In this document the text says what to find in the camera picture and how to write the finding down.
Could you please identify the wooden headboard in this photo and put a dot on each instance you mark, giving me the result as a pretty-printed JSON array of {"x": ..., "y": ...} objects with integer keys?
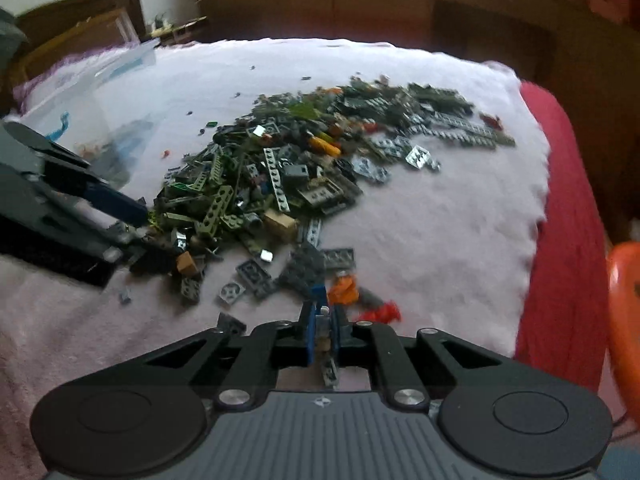
[{"x": 100, "y": 5}]

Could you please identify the wooden bedside table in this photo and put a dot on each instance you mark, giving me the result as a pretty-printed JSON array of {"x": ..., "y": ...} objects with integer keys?
[{"x": 175, "y": 36}]

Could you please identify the red blanket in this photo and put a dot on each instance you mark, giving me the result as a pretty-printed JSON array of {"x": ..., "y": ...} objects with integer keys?
[{"x": 565, "y": 210}]

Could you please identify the orange toy piece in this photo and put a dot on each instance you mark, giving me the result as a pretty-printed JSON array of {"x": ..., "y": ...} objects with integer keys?
[{"x": 344, "y": 290}]

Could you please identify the orange plastic stool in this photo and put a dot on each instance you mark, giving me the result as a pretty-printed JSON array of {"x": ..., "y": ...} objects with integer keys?
[{"x": 625, "y": 300}]

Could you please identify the long wooden cabinet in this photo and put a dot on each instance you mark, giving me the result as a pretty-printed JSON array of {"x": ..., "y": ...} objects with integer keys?
[{"x": 400, "y": 10}]

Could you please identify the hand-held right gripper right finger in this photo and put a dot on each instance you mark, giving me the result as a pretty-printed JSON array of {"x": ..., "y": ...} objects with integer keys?
[{"x": 336, "y": 332}]

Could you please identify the dark red toy piece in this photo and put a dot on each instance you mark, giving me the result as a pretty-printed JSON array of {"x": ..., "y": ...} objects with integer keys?
[{"x": 492, "y": 120}]

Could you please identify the small grey toy figure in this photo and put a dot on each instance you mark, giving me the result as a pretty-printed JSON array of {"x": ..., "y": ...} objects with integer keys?
[{"x": 329, "y": 371}]

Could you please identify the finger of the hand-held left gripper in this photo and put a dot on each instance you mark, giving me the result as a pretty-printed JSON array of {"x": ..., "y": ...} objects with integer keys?
[
  {"x": 150, "y": 260},
  {"x": 117, "y": 205}
]

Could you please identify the pile of toy building bricks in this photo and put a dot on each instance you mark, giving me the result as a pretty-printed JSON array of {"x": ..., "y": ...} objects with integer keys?
[{"x": 280, "y": 170}]

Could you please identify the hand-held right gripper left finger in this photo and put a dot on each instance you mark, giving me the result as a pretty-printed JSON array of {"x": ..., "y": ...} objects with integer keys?
[{"x": 310, "y": 332}]

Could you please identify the clear plastic storage box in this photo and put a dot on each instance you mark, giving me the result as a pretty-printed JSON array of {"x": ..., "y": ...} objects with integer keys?
[{"x": 90, "y": 90}]

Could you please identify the ragged red toy piece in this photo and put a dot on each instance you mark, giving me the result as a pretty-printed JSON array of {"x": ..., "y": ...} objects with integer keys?
[{"x": 387, "y": 312}]

